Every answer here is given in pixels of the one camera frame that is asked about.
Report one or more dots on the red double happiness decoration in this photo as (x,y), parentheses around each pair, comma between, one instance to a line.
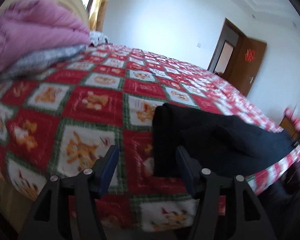
(249,55)

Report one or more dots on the white patterned pillow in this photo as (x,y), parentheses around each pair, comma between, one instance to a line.
(98,38)

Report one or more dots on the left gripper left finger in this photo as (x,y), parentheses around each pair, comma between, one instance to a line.
(49,217)

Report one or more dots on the black pants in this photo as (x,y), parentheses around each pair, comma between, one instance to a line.
(225,144)

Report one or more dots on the grey patterned pillow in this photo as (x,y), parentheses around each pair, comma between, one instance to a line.
(38,61)

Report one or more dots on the wooden dresser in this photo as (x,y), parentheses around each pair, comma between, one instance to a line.
(287,124)

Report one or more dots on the red cartoon patchwork bedspread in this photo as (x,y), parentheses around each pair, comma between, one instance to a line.
(62,120)

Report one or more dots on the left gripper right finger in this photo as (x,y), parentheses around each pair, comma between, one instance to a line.
(228,207)

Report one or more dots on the right yellow curtain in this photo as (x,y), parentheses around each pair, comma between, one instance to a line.
(97,14)

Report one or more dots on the folded pink quilt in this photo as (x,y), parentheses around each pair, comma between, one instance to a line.
(31,25)

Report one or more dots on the brown door frame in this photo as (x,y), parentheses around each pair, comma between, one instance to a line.
(228,44)

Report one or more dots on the red plaid rolled cloth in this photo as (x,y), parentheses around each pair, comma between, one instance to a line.
(289,113)

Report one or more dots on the brown wooden door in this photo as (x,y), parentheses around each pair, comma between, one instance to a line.
(239,71)

